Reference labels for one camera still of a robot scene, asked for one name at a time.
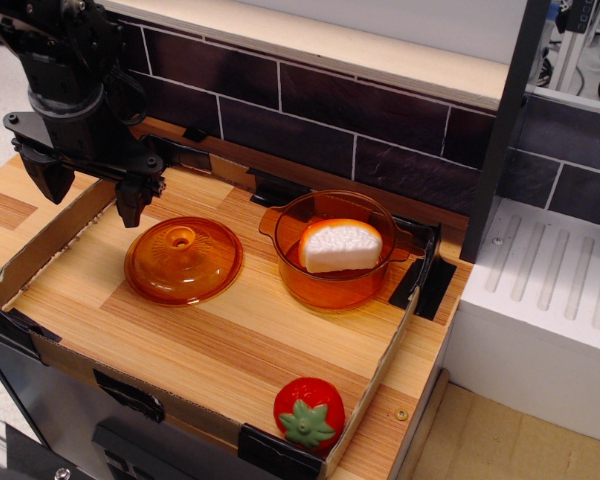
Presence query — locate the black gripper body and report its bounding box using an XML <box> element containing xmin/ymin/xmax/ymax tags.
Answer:
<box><xmin>3</xmin><ymin>93</ymin><xmax>164</xmax><ymax>182</ymax></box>

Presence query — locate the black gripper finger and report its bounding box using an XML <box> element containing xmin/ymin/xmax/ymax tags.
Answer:
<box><xmin>12</xmin><ymin>139</ymin><xmax>75</xmax><ymax>204</ymax></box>
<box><xmin>116</xmin><ymin>176</ymin><xmax>166</xmax><ymax>228</ymax></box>

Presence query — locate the white and orange toy sushi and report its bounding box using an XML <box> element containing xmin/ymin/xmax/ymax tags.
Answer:
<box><xmin>298</xmin><ymin>218</ymin><xmax>384</xmax><ymax>274</ymax></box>

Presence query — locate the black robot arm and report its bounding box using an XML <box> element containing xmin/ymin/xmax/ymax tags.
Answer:
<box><xmin>0</xmin><ymin>1</ymin><xmax>166</xmax><ymax>228</ymax></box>

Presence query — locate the orange transparent pot lid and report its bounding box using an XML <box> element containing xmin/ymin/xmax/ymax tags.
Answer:
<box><xmin>124</xmin><ymin>217</ymin><xmax>243</xmax><ymax>306</ymax></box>

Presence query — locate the orange transparent pot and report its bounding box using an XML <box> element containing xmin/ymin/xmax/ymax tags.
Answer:
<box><xmin>259</xmin><ymin>190</ymin><xmax>415</xmax><ymax>309</ymax></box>

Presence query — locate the cardboard fence with black tape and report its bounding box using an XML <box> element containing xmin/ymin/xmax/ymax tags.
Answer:
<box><xmin>0</xmin><ymin>158</ymin><xmax>468</xmax><ymax>479</ymax></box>

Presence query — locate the light wooden shelf board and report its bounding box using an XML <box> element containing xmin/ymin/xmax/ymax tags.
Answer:
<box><xmin>104</xmin><ymin>1</ymin><xmax>509</xmax><ymax>110</ymax></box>

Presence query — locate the red toy strawberry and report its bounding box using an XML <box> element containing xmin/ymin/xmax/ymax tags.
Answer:
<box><xmin>273</xmin><ymin>377</ymin><xmax>346</xmax><ymax>452</ymax></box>

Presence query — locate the white dish drainer block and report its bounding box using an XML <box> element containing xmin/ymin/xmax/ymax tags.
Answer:
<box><xmin>443</xmin><ymin>200</ymin><xmax>600</xmax><ymax>440</ymax></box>

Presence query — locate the dark grey right post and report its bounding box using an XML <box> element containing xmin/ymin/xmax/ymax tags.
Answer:
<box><xmin>460</xmin><ymin>1</ymin><xmax>550</xmax><ymax>263</ymax></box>

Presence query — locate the aluminium frame with cables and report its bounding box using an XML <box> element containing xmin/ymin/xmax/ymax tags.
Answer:
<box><xmin>526</xmin><ymin>1</ymin><xmax>600</xmax><ymax>109</ymax></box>

